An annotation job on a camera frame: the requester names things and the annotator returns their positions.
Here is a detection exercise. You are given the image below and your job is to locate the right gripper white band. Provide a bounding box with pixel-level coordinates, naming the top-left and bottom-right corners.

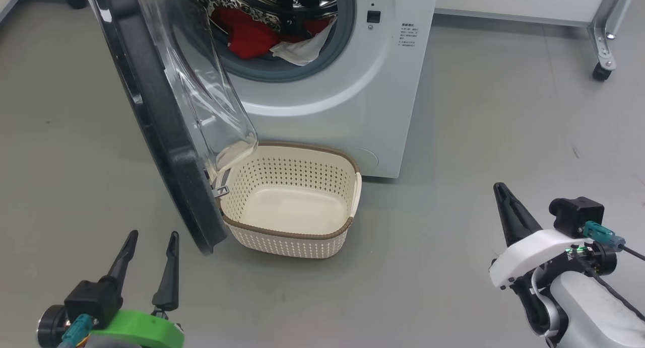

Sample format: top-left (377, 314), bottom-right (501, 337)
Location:
top-left (489, 182), bottom-right (595, 291)

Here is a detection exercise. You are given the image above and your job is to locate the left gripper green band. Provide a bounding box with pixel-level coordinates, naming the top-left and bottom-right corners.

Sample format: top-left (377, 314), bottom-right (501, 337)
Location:
top-left (91, 230), bottom-right (184, 348)

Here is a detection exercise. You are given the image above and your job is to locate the red and white jersey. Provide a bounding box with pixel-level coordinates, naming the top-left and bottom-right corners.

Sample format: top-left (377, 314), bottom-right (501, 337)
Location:
top-left (211, 7), bottom-right (337, 66)

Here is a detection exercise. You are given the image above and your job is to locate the cream perforated laundry basket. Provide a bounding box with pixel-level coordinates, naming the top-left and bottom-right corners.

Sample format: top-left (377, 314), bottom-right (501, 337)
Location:
top-left (217, 143), bottom-right (362, 259)

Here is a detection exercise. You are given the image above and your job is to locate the white front-load washing machine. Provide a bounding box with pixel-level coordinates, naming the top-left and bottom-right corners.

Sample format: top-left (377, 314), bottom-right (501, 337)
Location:
top-left (83, 0), bottom-right (439, 179)

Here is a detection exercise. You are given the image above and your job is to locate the small text instruction sticker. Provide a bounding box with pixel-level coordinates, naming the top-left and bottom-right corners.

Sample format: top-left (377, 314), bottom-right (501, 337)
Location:
top-left (401, 22), bottom-right (416, 54)

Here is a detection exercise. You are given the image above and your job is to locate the black cable with teal plug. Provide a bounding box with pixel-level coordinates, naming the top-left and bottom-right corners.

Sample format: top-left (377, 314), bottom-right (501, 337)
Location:
top-left (59, 314), bottom-right (99, 348)
top-left (584, 221), bottom-right (645, 262)

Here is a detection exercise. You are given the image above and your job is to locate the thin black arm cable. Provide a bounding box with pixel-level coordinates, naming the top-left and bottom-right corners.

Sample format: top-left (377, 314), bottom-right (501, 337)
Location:
top-left (574, 252), bottom-right (645, 321)

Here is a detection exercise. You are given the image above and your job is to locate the metal frame leg with caster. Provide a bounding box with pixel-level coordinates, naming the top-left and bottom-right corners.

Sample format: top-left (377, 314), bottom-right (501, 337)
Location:
top-left (587, 0), bottom-right (638, 82)

